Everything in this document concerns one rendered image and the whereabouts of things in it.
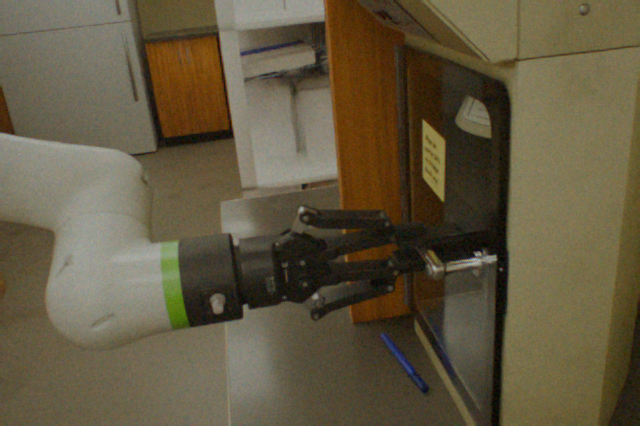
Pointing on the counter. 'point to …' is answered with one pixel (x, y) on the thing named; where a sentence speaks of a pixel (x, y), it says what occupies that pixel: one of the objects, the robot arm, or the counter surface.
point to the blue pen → (405, 363)
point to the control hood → (468, 25)
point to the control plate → (397, 17)
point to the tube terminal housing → (567, 210)
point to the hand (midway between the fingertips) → (426, 245)
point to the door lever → (446, 263)
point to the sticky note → (433, 159)
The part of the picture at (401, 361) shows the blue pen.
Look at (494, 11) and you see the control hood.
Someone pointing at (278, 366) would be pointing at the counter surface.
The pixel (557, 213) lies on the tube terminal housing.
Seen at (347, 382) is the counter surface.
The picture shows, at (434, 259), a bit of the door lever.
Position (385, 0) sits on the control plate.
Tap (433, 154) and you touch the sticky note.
